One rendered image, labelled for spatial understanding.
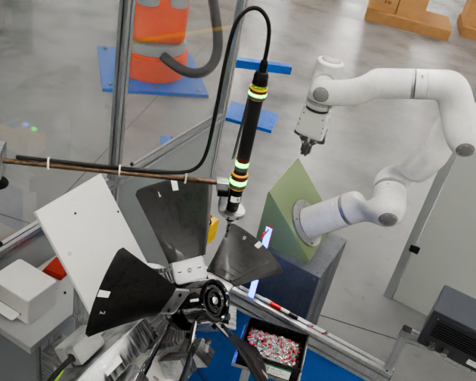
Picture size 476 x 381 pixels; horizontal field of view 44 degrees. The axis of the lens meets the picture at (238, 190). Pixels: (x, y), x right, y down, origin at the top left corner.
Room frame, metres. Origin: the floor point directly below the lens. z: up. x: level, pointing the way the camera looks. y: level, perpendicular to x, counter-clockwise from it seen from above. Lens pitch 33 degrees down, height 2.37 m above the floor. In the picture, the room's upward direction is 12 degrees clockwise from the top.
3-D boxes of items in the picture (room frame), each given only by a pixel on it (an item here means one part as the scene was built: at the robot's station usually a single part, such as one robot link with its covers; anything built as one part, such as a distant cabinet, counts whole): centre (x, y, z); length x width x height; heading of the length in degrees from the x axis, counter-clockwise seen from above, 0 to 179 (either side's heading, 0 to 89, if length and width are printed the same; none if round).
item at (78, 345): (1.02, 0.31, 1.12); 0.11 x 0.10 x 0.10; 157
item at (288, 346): (1.40, -0.23, 0.84); 0.19 x 0.14 x 0.04; 83
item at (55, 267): (1.53, 0.56, 0.87); 0.08 x 0.08 x 0.02; 75
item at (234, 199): (1.29, 0.00, 1.65); 0.04 x 0.04 x 0.46
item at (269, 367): (1.40, -0.23, 0.85); 0.22 x 0.17 x 0.07; 83
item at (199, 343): (1.26, 0.02, 0.91); 0.12 x 0.08 x 0.12; 67
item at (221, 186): (1.28, 0.01, 1.49); 0.09 x 0.07 x 0.10; 102
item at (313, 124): (1.75, -0.19, 1.54); 0.10 x 0.07 x 0.11; 67
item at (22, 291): (1.34, 0.61, 0.92); 0.17 x 0.16 x 0.11; 67
